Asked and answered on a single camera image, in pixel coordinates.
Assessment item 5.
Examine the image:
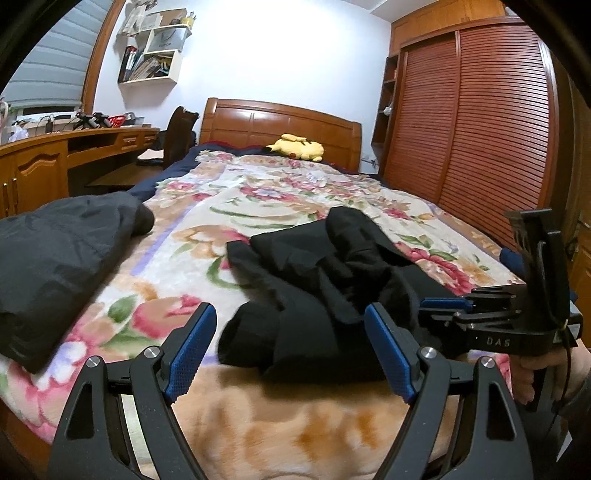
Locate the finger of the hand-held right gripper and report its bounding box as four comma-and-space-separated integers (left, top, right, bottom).
417, 311, 468, 332
419, 291, 477, 312

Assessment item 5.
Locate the white wall shelf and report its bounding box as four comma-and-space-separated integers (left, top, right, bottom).
115, 0, 195, 86

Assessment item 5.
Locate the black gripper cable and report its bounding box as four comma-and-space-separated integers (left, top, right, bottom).
542, 318, 579, 462

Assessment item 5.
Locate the row of books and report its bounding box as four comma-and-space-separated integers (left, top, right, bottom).
119, 45, 174, 83

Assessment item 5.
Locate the floral blanket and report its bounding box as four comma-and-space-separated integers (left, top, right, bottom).
0, 148, 527, 480

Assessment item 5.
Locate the dark wooden chair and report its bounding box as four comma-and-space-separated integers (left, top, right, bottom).
139, 105, 200, 171

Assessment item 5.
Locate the wooden door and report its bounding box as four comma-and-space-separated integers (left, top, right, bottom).
566, 69, 591, 324

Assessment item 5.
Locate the person's right hand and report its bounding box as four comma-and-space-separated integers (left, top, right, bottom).
510, 345, 591, 406

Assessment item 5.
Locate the yellow plush toy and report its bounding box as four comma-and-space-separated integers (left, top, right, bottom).
264, 133, 324, 162

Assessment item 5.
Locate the wooden desk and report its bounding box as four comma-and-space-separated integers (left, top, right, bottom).
0, 127, 162, 220

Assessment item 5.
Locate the dark grey jacket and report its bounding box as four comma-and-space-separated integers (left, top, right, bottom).
0, 191, 155, 374

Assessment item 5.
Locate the wooden bed headboard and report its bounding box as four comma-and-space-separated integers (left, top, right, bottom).
201, 97, 362, 174

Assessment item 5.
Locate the grey window blind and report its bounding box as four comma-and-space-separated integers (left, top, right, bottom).
0, 0, 114, 109

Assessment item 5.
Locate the white paper bag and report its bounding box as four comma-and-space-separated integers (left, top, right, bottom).
150, 28, 188, 51

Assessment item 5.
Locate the open wooden shelf column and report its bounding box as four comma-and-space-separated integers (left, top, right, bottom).
370, 54, 400, 176

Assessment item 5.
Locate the black coat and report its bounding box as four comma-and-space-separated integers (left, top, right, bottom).
217, 206, 467, 384

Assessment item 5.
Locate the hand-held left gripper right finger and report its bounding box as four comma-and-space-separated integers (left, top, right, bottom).
365, 302, 534, 480

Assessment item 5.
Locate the wooden slatted wardrobe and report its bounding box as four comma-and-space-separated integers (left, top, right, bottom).
381, 0, 568, 259

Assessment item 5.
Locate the person's right forearm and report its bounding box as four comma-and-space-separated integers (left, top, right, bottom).
551, 369, 591, 462

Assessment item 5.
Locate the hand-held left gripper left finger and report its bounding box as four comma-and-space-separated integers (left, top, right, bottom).
48, 302, 218, 480

